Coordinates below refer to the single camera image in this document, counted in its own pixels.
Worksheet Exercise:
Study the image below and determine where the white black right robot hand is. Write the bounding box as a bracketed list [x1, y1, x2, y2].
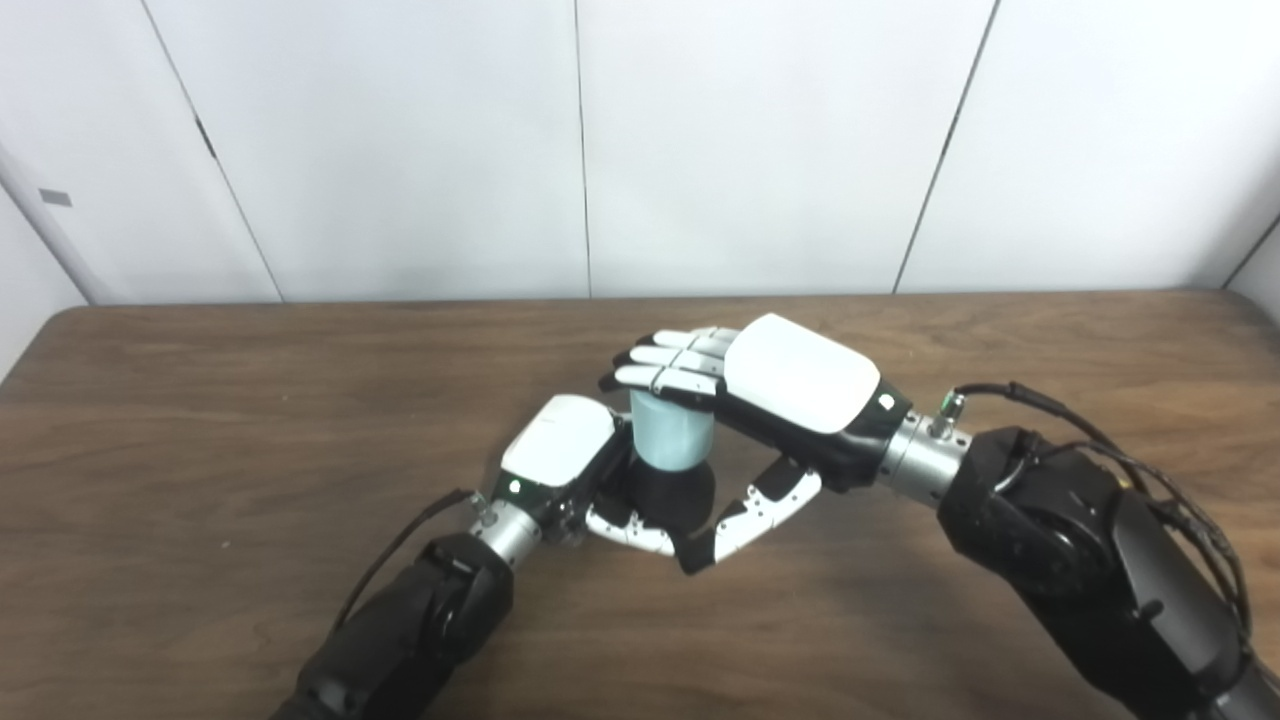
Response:
[597, 312, 914, 577]

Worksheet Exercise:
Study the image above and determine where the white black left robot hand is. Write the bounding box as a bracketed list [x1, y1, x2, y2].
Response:
[494, 393, 682, 558]

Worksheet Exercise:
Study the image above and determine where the light blue cup part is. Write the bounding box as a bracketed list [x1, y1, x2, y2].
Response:
[629, 390, 716, 472]

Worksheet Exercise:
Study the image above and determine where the black flared nozzle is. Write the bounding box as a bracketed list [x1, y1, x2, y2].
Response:
[624, 454, 718, 542]

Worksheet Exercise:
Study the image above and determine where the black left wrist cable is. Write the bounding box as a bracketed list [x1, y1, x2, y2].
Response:
[333, 487, 498, 633]

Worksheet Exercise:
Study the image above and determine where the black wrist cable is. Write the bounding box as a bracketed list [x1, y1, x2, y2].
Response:
[932, 381, 1257, 641]
[333, 487, 498, 633]

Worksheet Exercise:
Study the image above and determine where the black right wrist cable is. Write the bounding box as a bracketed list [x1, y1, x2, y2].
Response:
[932, 381, 1257, 641]

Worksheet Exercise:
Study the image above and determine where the dark braided right arm wire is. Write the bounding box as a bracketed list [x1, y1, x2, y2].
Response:
[1095, 445, 1257, 651]

